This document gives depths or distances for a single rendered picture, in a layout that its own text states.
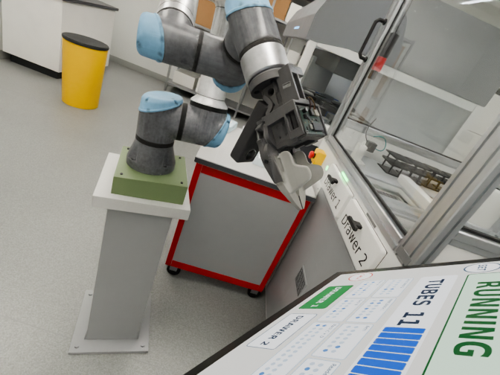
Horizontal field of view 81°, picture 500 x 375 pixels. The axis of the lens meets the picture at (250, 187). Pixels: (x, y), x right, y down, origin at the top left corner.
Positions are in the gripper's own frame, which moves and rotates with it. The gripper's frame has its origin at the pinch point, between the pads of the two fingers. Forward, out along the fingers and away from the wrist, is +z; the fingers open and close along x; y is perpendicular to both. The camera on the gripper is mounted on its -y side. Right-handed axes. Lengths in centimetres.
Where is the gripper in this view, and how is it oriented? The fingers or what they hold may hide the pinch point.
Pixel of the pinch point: (295, 202)
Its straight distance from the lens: 47.4
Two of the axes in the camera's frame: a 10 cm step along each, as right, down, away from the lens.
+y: 6.8, -2.8, -6.8
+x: 6.8, -1.0, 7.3
